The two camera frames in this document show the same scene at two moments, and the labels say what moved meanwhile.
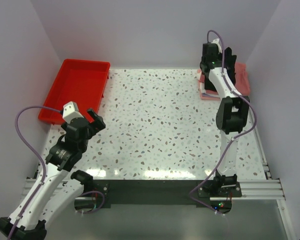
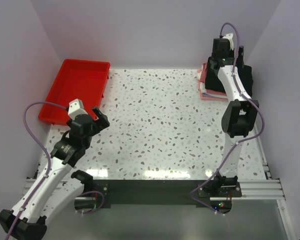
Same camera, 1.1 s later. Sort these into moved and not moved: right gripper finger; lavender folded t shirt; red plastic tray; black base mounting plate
Moved: right gripper finger
Not moved: red plastic tray; black base mounting plate; lavender folded t shirt
